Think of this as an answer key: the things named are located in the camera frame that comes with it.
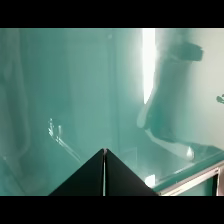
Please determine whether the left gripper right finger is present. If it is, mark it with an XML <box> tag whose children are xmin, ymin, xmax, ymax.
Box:
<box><xmin>104</xmin><ymin>148</ymin><xmax>159</xmax><ymax>197</ymax></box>

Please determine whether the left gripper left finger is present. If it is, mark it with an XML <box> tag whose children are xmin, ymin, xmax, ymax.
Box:
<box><xmin>49</xmin><ymin>148</ymin><xmax>105</xmax><ymax>197</ymax></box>

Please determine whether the silver frame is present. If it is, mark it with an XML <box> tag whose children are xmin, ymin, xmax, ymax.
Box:
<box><xmin>159</xmin><ymin>159</ymin><xmax>224</xmax><ymax>197</ymax></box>

